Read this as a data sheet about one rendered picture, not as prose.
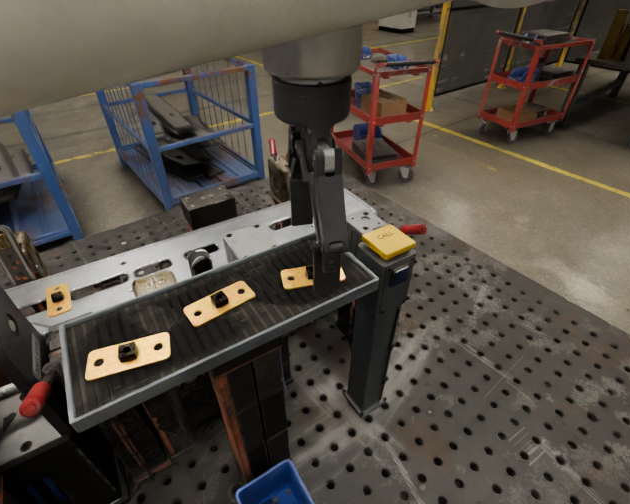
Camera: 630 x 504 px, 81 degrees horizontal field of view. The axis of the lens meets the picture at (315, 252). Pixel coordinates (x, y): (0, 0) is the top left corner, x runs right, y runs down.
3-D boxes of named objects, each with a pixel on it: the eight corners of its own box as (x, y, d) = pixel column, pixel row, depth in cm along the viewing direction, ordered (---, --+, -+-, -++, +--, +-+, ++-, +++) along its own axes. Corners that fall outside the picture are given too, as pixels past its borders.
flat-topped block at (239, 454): (275, 430, 80) (254, 277, 52) (294, 463, 75) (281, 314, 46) (232, 456, 76) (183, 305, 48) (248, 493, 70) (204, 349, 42)
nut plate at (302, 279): (338, 262, 52) (338, 256, 52) (346, 280, 50) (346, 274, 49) (280, 271, 51) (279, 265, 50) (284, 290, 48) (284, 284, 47)
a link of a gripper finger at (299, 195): (290, 182, 48) (289, 179, 49) (292, 226, 52) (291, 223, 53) (312, 179, 49) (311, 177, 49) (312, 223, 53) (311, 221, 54)
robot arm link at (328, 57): (347, -6, 35) (344, 63, 39) (251, -4, 33) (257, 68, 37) (382, 3, 28) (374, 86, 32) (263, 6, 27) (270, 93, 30)
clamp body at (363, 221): (356, 310, 107) (367, 203, 84) (381, 336, 99) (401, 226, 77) (328, 324, 103) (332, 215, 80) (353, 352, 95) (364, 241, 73)
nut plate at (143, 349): (169, 332, 43) (166, 325, 42) (171, 358, 40) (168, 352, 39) (89, 353, 41) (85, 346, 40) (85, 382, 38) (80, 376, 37)
